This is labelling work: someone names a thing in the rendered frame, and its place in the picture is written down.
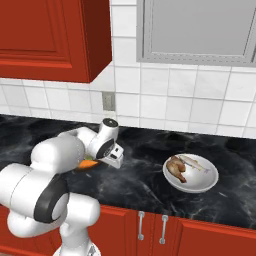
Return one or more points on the orange carrot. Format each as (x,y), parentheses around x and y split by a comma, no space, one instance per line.
(87,163)

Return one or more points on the pale silver fish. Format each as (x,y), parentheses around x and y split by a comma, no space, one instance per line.
(196,163)

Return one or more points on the brown chicken drumstick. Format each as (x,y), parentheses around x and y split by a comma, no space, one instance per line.
(175,167)

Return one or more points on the white bowl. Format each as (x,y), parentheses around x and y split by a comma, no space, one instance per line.
(193,182)

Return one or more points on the red base cupboard door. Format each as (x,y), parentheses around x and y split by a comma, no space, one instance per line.
(118,231)
(213,238)

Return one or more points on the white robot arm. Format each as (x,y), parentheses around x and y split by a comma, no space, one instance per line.
(50,186)

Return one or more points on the grey framed window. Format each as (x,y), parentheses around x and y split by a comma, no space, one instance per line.
(196,30)

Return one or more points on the red wall cupboard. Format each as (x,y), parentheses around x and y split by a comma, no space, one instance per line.
(46,36)

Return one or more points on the grey wall socket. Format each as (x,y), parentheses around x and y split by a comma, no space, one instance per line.
(108,101)

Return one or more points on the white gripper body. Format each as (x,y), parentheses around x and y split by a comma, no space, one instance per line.
(113,160)

